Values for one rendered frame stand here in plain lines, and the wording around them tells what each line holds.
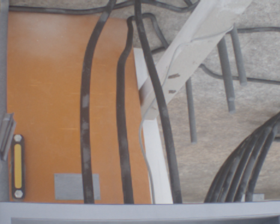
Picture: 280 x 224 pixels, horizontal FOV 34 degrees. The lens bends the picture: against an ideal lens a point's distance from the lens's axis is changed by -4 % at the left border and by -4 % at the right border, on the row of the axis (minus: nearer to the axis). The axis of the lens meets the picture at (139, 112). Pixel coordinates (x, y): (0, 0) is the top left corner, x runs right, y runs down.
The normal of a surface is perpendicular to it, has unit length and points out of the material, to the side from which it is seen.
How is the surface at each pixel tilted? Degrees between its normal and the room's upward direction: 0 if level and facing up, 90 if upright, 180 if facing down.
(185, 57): 0
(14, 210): 90
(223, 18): 0
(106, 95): 90
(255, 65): 0
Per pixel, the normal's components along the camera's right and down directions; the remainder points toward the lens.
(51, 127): 0.29, -0.44
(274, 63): 0.11, 0.89
